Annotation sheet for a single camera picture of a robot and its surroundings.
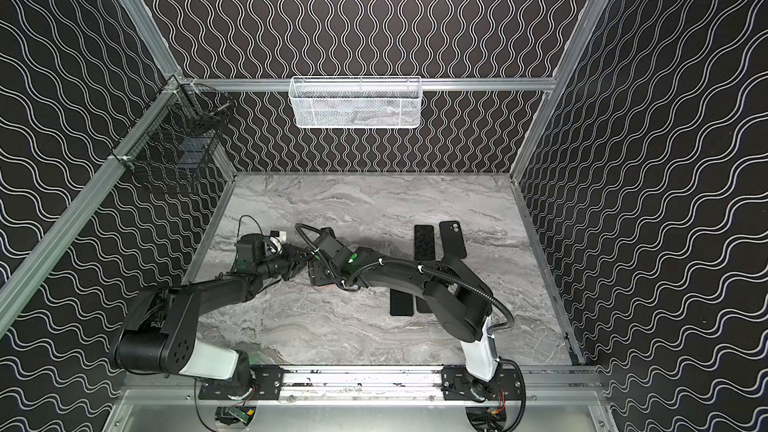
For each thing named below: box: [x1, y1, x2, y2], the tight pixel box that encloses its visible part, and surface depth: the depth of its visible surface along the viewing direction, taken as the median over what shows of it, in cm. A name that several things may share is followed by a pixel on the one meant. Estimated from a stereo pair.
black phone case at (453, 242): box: [439, 220, 467, 259], surface depth 105 cm
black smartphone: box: [390, 288, 414, 316], surface depth 89 cm
